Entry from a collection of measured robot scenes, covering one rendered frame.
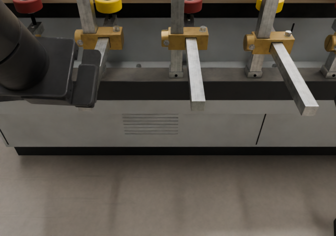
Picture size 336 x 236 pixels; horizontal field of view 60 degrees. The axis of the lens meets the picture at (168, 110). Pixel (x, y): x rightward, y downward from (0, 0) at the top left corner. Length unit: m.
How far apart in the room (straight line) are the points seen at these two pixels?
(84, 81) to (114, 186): 1.22
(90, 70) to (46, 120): 1.17
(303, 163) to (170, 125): 0.76
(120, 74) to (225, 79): 0.34
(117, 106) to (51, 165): 0.72
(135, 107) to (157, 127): 0.37
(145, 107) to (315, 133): 0.91
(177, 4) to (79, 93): 0.55
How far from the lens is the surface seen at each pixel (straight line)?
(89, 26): 0.88
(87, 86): 0.32
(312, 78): 1.04
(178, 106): 1.04
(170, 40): 0.86
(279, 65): 0.85
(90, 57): 0.34
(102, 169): 1.59
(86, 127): 1.46
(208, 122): 1.40
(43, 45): 0.33
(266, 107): 1.10
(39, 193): 1.60
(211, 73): 0.97
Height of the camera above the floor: 1.25
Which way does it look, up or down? 42 degrees down
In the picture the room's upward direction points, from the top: straight up
